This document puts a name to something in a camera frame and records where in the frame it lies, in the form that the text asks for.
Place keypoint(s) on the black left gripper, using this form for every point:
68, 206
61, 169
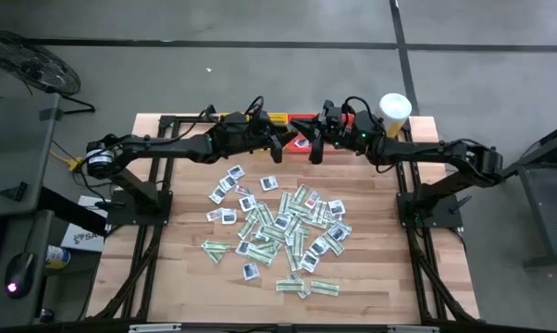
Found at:
260, 134

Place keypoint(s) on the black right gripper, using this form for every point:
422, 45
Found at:
336, 131

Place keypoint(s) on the white packet dark print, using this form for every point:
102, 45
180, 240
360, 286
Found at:
338, 232
217, 194
228, 182
244, 247
229, 216
282, 221
236, 172
309, 261
269, 183
319, 245
247, 203

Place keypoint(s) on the green striped bandage wrapper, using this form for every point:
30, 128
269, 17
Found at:
321, 213
269, 247
215, 246
302, 292
215, 255
293, 258
290, 285
293, 225
260, 255
284, 202
325, 287
274, 232
247, 226
298, 242
263, 215
300, 193
299, 209
333, 242

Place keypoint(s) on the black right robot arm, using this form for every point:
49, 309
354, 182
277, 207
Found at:
422, 150

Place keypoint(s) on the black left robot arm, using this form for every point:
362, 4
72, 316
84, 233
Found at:
167, 147

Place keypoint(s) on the orange plastic basket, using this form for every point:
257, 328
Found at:
293, 147
350, 121

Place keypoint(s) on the black table clamp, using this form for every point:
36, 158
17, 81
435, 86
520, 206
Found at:
209, 112

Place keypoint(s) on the white yellow wipes canister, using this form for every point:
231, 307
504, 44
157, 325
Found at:
394, 111

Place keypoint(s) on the small white packet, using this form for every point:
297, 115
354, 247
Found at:
260, 236

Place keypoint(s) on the black clamp lever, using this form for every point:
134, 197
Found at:
109, 203
462, 202

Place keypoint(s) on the yellow power plug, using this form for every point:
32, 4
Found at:
75, 163

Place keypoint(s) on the black desk support bar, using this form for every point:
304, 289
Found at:
70, 210

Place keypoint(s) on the white printed cardboard box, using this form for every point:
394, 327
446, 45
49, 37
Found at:
82, 238

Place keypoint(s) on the black metal stand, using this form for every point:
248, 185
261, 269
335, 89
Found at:
537, 203

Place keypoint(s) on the white yellow can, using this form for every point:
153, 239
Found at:
57, 257

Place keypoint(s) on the black floor fan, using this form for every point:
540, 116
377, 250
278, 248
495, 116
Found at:
33, 65

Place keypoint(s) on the grey desk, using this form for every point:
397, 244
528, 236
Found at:
15, 148

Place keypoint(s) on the black computer mouse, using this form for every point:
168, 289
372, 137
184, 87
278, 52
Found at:
20, 275

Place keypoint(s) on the black round knob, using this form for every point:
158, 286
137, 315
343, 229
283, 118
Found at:
46, 316

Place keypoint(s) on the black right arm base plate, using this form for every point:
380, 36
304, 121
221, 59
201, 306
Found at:
445, 217

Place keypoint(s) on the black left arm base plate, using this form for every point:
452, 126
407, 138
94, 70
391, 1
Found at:
121, 217

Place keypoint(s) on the silver metal bracket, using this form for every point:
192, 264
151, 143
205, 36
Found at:
413, 329
154, 327

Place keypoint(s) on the black desk bracket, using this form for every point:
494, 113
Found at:
15, 191

